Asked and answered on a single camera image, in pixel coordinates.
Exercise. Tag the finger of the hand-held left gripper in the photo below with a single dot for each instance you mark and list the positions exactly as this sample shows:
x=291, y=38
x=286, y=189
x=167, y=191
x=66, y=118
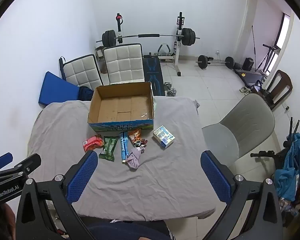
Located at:
x=27, y=162
x=2, y=159

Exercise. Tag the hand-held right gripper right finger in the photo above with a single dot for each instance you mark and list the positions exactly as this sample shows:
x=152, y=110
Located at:
x=215, y=177

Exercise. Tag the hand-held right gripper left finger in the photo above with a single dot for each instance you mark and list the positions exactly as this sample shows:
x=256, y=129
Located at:
x=82, y=177

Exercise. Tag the red snack packet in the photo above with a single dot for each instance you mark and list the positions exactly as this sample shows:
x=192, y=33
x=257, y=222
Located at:
x=92, y=142

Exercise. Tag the green snack packet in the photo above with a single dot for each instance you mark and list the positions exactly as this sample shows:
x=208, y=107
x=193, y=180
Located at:
x=109, y=148

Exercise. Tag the long blue snack packet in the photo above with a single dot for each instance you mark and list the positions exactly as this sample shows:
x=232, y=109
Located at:
x=123, y=145

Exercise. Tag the pale purple cloth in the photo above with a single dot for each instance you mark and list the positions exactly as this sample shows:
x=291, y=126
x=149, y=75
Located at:
x=135, y=158

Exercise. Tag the yellow blue carton packet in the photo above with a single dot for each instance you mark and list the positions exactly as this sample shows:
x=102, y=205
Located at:
x=163, y=136

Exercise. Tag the orange panda snack packet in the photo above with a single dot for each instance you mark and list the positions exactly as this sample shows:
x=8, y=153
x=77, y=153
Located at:
x=135, y=136

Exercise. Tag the cardboard box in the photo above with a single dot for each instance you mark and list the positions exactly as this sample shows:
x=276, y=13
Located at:
x=120, y=110

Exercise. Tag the person's left forearm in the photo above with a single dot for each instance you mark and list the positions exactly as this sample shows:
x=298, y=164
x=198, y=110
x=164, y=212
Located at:
x=0, y=222

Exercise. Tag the black tripod stand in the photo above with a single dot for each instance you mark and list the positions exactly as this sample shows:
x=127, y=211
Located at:
x=263, y=153

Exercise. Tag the grey tablecloth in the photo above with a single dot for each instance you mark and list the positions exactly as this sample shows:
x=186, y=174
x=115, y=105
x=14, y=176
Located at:
x=152, y=177

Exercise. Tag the grey plastic chair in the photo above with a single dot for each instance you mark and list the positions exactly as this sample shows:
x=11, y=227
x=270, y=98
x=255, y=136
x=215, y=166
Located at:
x=250, y=120

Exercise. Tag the person's dark clothing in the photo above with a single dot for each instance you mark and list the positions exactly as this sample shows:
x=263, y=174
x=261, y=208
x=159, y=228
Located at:
x=130, y=231

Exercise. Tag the blue hanging clothes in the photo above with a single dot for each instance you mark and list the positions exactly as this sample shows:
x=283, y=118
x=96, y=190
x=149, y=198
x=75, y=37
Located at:
x=290, y=165

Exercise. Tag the blue foam mat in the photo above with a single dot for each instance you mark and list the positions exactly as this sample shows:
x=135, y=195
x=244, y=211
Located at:
x=55, y=90

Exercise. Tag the dark blue cloth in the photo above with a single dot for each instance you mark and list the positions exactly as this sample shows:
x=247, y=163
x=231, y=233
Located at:
x=86, y=93

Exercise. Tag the pair of light shoes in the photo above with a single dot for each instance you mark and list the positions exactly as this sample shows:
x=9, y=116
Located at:
x=245, y=90

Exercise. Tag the chrome dumbbell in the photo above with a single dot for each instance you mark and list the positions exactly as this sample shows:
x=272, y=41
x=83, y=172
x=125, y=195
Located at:
x=172, y=92
x=167, y=85

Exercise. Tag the blue black bar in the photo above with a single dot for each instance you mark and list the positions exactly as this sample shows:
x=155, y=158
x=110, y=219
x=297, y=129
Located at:
x=62, y=67

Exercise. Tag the white quilted chair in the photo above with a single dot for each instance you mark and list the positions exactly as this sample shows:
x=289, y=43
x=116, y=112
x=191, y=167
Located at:
x=81, y=72
x=123, y=62

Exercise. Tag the black treadmill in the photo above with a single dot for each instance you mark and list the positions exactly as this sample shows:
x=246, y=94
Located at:
x=252, y=76

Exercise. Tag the short barbell with black plates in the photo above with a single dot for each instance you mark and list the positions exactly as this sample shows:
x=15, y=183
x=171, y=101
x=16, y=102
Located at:
x=215, y=62

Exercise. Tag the black speaker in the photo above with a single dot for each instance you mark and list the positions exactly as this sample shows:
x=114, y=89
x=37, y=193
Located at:
x=248, y=64

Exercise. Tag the brown wooden chair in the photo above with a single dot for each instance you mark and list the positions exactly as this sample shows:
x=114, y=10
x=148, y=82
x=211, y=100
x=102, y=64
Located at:
x=282, y=80

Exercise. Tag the black blue bench pad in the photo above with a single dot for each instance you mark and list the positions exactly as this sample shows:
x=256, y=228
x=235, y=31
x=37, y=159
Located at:
x=152, y=75

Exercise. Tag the white barbell rack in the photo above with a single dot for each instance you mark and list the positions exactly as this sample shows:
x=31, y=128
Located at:
x=177, y=55

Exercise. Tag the long barbell with black plates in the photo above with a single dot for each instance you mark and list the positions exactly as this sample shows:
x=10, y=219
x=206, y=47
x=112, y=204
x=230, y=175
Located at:
x=150, y=35

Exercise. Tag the window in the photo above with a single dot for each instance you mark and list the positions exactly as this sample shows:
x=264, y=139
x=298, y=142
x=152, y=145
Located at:
x=283, y=30

